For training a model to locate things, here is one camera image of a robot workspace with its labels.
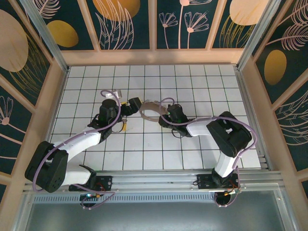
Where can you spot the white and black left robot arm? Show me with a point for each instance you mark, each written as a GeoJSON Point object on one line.
{"type": "Point", "coordinates": [81, 144]}

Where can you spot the aluminium corner post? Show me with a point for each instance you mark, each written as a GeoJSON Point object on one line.
{"type": "Point", "coordinates": [46, 36]}
{"type": "Point", "coordinates": [256, 36]}

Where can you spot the long aluminium mounting rail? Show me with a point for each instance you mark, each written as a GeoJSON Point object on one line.
{"type": "Point", "coordinates": [154, 179]}

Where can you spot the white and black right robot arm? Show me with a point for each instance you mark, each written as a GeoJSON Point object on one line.
{"type": "Point", "coordinates": [228, 134]}

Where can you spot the yellow key tag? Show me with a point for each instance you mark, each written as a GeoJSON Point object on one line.
{"type": "Point", "coordinates": [124, 125]}

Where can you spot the aluminium side rail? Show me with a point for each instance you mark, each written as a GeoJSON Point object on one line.
{"type": "Point", "coordinates": [243, 84]}

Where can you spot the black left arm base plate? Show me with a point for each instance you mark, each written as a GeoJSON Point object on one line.
{"type": "Point", "coordinates": [106, 181]}

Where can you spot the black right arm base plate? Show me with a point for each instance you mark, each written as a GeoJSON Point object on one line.
{"type": "Point", "coordinates": [204, 183]}

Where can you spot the grey sheet metal panel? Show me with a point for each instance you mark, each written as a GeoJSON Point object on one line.
{"type": "Point", "coordinates": [154, 216]}

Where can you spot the vented grey metal strip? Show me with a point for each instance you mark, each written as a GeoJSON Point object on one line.
{"type": "Point", "coordinates": [154, 198]}

